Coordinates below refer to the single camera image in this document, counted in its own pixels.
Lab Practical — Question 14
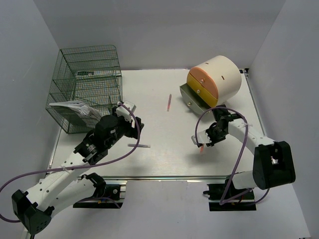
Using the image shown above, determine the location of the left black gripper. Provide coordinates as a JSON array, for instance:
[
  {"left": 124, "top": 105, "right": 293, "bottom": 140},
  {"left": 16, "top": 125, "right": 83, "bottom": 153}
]
[{"left": 106, "top": 107, "right": 144, "bottom": 148}]

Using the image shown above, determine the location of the grey setup guide booklet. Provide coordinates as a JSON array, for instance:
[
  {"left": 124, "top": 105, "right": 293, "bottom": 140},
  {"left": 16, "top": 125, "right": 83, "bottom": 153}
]
[{"left": 49, "top": 101, "right": 102, "bottom": 128}]

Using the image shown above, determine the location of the round white drawer organizer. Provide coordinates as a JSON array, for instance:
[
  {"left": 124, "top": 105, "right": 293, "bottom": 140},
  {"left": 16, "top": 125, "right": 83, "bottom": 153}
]
[{"left": 179, "top": 55, "right": 242, "bottom": 115}]

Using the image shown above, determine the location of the purple pink pen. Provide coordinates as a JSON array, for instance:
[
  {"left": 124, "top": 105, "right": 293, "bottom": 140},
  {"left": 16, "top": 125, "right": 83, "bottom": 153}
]
[{"left": 166, "top": 94, "right": 172, "bottom": 112}]

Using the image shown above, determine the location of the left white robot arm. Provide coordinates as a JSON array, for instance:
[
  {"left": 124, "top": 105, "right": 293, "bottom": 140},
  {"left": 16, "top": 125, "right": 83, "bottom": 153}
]
[{"left": 11, "top": 113, "right": 144, "bottom": 236}]

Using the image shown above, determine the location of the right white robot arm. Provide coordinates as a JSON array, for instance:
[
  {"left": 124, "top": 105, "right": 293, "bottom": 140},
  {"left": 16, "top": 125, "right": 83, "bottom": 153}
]
[{"left": 204, "top": 105, "right": 296, "bottom": 199}]

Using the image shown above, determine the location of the dark purple pen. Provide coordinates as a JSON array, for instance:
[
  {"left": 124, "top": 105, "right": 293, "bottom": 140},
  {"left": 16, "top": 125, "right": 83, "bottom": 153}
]
[{"left": 128, "top": 143, "right": 151, "bottom": 148}]

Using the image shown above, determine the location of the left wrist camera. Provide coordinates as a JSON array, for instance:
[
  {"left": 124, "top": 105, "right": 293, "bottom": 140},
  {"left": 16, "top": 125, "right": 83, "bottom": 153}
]
[{"left": 115, "top": 101, "right": 136, "bottom": 123}]

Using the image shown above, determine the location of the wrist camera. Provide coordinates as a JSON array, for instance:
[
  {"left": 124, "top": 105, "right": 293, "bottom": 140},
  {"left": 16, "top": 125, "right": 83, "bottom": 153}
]
[
  {"left": 115, "top": 101, "right": 136, "bottom": 123},
  {"left": 191, "top": 131, "right": 211, "bottom": 147}
]

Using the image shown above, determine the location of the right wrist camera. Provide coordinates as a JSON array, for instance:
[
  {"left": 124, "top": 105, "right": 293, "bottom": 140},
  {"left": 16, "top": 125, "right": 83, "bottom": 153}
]
[{"left": 191, "top": 131, "right": 211, "bottom": 147}]

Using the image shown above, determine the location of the green wire mesh rack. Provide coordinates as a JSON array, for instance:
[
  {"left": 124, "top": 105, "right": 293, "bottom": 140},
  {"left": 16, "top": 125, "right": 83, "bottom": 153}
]
[{"left": 45, "top": 45, "right": 123, "bottom": 134}]

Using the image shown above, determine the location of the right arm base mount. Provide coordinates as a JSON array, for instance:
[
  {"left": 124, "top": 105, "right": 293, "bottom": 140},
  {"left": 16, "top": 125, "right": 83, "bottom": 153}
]
[{"left": 203, "top": 183, "right": 257, "bottom": 212}]

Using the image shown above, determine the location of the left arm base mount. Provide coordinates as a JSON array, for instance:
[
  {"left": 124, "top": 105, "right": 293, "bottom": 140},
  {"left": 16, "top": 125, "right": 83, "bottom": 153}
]
[{"left": 73, "top": 173, "right": 126, "bottom": 209}]

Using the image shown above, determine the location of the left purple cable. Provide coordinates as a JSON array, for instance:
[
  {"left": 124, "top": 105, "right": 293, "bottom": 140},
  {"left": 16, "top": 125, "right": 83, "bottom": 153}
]
[{"left": 0, "top": 101, "right": 142, "bottom": 223}]

